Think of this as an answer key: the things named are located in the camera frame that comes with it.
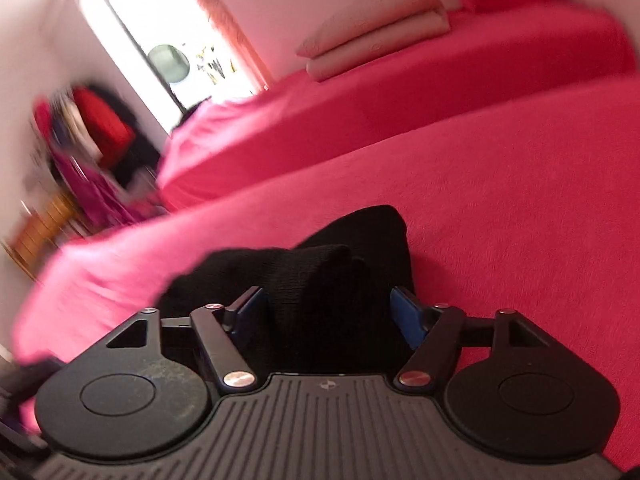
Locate white hanging garment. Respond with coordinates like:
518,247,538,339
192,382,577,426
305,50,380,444
65,100,102,161

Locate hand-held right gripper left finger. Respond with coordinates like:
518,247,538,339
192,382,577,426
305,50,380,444
105,286,269,392

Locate black pants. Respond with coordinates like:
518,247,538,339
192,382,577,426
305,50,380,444
157,205,418,376

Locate black cloth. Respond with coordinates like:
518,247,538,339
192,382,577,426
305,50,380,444
177,100,212,127

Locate round grey drum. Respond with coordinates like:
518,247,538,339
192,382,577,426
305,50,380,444
147,43,190,84

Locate pink lace curtain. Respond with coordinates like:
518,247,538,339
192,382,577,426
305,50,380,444
175,0,277,92

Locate bright window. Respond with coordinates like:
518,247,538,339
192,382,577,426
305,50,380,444
100,0,267,137

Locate bed with pink sheet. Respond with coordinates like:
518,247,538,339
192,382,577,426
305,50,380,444
157,0,639,212

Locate wooden furniture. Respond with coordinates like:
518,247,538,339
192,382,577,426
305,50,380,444
2,192,97,282

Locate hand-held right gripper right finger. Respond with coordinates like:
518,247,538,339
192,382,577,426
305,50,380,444
390,285,552,391

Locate black hanging garment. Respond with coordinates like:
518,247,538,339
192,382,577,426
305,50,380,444
100,87,162,197

